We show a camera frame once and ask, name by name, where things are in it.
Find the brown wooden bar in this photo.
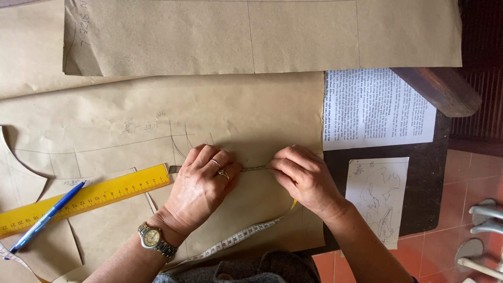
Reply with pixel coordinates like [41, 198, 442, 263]
[391, 67, 482, 118]

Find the gold and silver wristwatch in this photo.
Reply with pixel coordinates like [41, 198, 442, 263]
[137, 221, 179, 260]

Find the white printed text sheet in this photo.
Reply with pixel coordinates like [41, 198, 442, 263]
[322, 68, 438, 152]

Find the plain brown paper sheet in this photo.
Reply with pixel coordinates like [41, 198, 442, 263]
[0, 0, 138, 101]

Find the blue ballpoint pen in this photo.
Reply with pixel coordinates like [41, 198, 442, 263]
[4, 180, 87, 255]

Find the dark wooden furniture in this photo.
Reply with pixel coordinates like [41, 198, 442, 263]
[448, 0, 503, 158]

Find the yellow ruler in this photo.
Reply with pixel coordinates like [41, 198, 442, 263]
[0, 164, 172, 239]

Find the folded brown paper sheet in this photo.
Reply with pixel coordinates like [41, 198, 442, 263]
[62, 0, 463, 77]

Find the brown paper piece with curved cut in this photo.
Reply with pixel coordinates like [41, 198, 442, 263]
[0, 126, 84, 283]

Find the large brown paper with pencil drawing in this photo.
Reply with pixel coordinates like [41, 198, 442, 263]
[0, 72, 327, 283]

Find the person's grey garment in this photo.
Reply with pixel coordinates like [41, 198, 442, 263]
[152, 249, 321, 283]

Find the white and yellow measuring tape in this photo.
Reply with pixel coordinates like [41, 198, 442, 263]
[0, 164, 298, 283]

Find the person's left hand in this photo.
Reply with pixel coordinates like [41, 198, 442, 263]
[156, 144, 243, 237]

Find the white paper with pencil sketch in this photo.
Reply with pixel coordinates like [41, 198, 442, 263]
[340, 157, 410, 258]

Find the person's right hand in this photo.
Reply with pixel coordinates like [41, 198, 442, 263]
[267, 145, 353, 223]

